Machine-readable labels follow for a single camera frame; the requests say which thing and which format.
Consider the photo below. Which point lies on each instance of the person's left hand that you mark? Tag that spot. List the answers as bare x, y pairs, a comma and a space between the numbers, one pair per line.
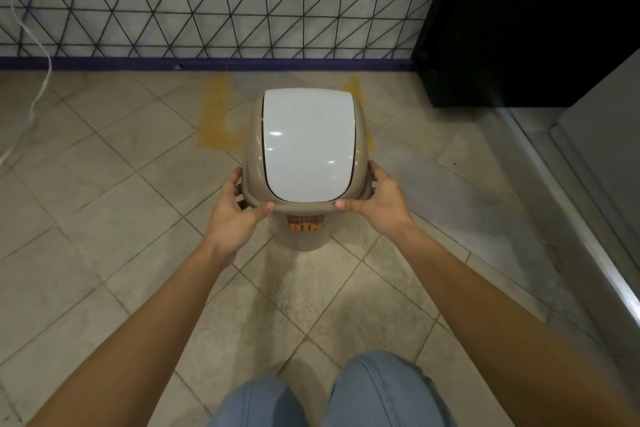
231, 224

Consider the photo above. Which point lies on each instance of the person's right hand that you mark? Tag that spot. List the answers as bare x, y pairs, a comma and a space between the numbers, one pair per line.
380, 206

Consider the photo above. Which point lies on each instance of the person's right thumb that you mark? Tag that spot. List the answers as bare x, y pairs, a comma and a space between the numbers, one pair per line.
352, 206

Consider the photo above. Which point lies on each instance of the person's left thumb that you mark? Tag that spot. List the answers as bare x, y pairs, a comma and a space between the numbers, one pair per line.
260, 209

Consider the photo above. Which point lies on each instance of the beige swing-lid trash bin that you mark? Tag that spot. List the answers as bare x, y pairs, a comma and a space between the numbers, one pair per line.
305, 151

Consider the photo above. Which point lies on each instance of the person's right forearm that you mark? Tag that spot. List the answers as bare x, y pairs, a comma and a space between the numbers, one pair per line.
505, 326

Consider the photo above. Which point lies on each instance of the person's left forearm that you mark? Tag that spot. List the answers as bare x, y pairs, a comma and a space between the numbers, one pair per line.
140, 336

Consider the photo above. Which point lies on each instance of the person's blue jeans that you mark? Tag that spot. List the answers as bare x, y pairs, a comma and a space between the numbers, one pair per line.
332, 391

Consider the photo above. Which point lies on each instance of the black cabinet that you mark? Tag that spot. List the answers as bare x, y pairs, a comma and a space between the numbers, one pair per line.
525, 21

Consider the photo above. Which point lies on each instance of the grey door frame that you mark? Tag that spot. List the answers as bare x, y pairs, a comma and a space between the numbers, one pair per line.
590, 176

